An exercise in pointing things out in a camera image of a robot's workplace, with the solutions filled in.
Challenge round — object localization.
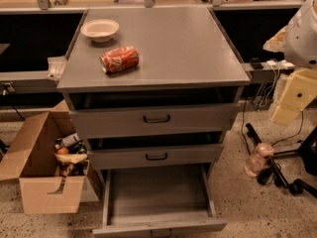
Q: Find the grey drawer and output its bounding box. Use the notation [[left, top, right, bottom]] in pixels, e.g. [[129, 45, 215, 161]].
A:
[[93, 164, 227, 238], [88, 144, 223, 170], [70, 103, 239, 139]]

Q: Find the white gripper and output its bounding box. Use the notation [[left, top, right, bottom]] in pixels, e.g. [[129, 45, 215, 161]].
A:
[[270, 68, 317, 126]]

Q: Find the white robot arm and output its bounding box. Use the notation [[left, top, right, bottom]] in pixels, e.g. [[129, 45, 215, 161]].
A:
[[269, 0, 317, 126]]

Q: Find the grey metal bracket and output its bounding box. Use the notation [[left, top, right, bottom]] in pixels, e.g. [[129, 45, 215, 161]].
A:
[[46, 56, 66, 81]]

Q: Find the grey top drawer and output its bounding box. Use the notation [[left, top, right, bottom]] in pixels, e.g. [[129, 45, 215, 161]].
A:
[[70, 103, 239, 139]]

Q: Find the crushed orange soda can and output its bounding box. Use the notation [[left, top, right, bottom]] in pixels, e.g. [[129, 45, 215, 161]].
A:
[[100, 46, 139, 73]]

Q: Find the white bottle in box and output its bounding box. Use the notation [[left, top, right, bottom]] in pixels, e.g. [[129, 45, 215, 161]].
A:
[[54, 133, 80, 150]]

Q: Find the yellow snack bag in box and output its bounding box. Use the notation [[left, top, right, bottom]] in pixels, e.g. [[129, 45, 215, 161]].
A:
[[55, 154, 87, 177]]

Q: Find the white power strip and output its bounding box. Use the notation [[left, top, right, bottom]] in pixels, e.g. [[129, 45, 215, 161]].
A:
[[266, 59, 294, 69]]

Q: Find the grey drawer cabinet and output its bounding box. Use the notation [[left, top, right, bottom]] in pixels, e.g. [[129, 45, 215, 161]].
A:
[[56, 5, 252, 190]]

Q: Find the grey bottom drawer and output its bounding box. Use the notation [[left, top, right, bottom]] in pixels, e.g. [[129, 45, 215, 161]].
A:
[[93, 164, 227, 238]]

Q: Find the white paper bowl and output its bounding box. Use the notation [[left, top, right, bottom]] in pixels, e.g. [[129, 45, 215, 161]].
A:
[[80, 19, 119, 43]]

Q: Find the orange fruit in box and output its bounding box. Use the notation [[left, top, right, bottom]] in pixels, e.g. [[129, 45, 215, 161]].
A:
[[56, 147, 69, 155]]

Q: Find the black power adapter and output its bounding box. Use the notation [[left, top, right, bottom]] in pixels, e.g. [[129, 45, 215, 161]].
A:
[[250, 58, 264, 69]]

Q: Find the black stand base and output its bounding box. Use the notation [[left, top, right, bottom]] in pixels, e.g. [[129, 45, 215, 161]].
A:
[[258, 127, 317, 198]]

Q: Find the brown cardboard box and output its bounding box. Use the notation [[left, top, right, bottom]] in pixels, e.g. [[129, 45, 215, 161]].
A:
[[0, 102, 102, 214]]

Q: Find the grey middle drawer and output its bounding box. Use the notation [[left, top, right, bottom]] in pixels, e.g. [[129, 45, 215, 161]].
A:
[[88, 144, 223, 170]]

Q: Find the clear plastic bottle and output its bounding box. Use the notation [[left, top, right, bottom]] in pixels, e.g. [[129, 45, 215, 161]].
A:
[[244, 143, 273, 178]]

